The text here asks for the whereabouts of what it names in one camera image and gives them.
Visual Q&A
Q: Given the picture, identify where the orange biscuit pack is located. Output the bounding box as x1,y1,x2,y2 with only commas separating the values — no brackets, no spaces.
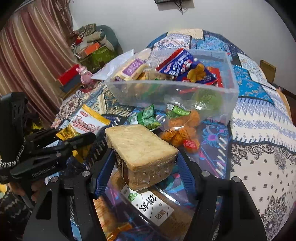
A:
56,104,112,164

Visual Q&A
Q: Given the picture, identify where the orange fried snack bag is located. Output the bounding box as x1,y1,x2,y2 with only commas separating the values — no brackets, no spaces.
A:
160,103,201,153

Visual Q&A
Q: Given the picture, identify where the small bread slice pack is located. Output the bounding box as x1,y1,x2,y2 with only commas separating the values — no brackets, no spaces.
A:
105,125,179,191

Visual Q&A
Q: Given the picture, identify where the green jelly cup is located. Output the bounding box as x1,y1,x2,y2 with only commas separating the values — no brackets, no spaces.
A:
193,89,223,111

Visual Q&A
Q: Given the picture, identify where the green small snack packet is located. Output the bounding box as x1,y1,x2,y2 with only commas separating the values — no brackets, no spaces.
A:
127,104,161,131

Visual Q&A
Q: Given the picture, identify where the purple label cracker pack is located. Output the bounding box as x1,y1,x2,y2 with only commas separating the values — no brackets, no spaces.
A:
113,58,148,81

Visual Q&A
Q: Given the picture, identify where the long brown bread loaf pack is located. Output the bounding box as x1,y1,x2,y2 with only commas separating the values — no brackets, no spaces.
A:
94,169,196,240

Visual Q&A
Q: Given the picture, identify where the person's left hand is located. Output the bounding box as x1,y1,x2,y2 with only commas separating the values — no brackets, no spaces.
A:
9,178,47,202

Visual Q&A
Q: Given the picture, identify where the red box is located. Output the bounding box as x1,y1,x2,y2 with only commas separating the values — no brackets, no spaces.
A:
58,64,79,86

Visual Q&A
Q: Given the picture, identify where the pink plush toy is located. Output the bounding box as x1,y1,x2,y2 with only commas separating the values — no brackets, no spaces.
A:
76,65,93,85

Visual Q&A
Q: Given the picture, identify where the striped red curtain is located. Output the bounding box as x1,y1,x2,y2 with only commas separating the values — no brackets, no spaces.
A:
1,1,77,125

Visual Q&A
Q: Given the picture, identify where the patterned patchwork bed quilt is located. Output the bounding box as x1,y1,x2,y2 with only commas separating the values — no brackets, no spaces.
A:
46,28,296,241

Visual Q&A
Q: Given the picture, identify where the pile of clothes and boxes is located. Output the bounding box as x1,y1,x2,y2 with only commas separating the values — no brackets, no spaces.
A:
70,24,122,73

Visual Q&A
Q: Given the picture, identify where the clear plastic storage bin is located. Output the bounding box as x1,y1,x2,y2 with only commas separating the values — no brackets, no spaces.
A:
105,49,239,125

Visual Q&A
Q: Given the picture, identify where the brown wooden door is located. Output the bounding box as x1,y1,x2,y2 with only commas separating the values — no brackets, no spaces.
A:
282,88,296,125

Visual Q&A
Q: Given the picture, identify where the red blue snack packet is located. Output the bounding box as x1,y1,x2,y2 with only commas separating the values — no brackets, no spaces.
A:
207,66,224,88

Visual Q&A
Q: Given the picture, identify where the brown cardboard box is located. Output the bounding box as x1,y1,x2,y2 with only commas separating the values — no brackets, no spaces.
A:
260,60,276,83

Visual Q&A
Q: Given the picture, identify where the blue potato chip bag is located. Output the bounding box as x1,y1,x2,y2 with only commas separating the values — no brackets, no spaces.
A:
156,48,217,85

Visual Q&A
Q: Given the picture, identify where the wall mounted black monitor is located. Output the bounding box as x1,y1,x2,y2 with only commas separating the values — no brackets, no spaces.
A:
154,0,175,4

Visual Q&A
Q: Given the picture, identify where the monitor black cable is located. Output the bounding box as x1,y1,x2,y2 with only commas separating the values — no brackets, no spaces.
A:
174,0,190,15

